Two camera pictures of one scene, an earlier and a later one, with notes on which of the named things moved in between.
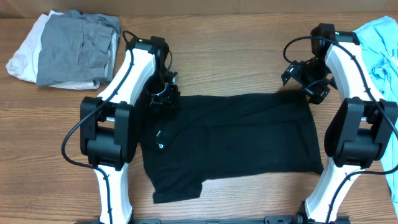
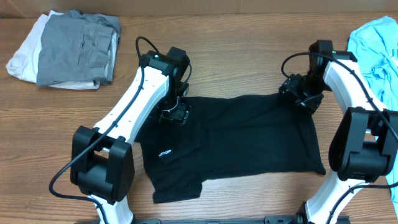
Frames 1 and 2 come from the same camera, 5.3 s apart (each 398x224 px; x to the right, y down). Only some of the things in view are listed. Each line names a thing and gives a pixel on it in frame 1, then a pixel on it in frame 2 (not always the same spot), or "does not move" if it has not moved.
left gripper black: (170, 100) to (180, 116)
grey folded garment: (77, 46) does not move
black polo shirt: (227, 135) does not move
